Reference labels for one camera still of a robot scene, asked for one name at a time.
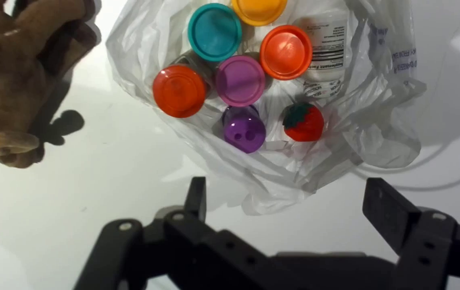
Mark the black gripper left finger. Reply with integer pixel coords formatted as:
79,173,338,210
73,175,275,290

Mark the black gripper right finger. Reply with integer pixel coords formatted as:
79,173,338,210
362,175,460,290

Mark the purple lid dough tub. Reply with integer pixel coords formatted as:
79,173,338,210
220,104,268,154

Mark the red cap spice jar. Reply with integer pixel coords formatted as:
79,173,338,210
150,62,210,119

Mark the red lid dough tub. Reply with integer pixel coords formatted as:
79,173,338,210
281,99,328,143

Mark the pink lid dough tub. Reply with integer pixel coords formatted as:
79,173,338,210
213,53,268,107

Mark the teal lid dough tub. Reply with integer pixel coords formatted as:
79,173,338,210
186,1,246,64

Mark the orange lid dough tub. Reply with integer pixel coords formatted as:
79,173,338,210
259,24,315,82

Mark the brown plush animal toy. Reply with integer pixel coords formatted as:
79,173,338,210
0,0,104,170

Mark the yellow lid dough tub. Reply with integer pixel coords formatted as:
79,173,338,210
230,0,291,28

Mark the white plastic bag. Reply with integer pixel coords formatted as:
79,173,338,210
105,0,430,215

